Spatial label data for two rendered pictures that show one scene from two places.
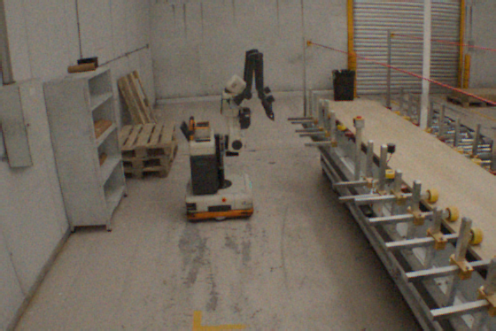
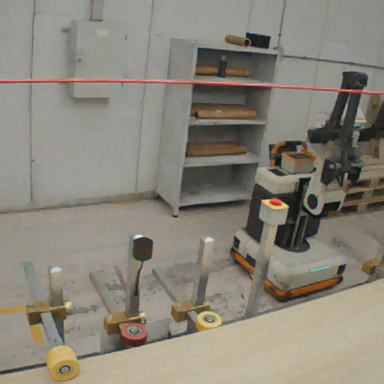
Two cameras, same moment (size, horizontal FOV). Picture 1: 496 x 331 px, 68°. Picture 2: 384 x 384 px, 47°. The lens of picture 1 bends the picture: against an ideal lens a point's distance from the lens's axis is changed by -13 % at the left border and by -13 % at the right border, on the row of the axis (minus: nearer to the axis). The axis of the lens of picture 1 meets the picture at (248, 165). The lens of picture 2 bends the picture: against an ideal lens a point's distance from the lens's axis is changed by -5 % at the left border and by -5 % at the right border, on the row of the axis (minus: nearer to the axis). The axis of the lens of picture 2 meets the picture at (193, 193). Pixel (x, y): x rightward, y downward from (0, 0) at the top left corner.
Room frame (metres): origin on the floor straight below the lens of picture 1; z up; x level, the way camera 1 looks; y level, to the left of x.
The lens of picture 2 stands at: (1.93, -1.97, 1.83)
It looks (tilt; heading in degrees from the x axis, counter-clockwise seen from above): 23 degrees down; 62
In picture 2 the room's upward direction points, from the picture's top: 7 degrees clockwise
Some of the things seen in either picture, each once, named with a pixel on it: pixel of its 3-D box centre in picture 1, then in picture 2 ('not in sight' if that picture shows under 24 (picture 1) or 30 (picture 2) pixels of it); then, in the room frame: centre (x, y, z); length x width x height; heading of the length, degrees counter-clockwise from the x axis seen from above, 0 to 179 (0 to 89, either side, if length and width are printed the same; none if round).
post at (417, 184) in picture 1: (412, 221); not in sight; (1.86, -0.87, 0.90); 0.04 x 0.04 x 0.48; 3
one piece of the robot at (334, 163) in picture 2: (243, 115); (341, 166); (4.04, 0.02, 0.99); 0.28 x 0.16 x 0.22; 3
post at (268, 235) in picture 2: (357, 156); (260, 274); (2.87, -0.82, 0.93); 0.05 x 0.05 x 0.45; 3
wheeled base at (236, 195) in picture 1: (219, 195); (288, 256); (4.02, 0.31, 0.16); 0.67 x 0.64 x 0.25; 93
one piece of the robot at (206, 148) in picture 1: (206, 157); (292, 200); (4.02, 0.41, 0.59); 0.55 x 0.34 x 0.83; 3
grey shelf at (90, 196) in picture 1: (89, 146); (215, 127); (4.00, 1.65, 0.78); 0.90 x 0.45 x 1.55; 3
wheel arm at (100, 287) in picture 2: (371, 197); (111, 308); (2.32, -0.76, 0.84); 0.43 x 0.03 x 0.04; 93
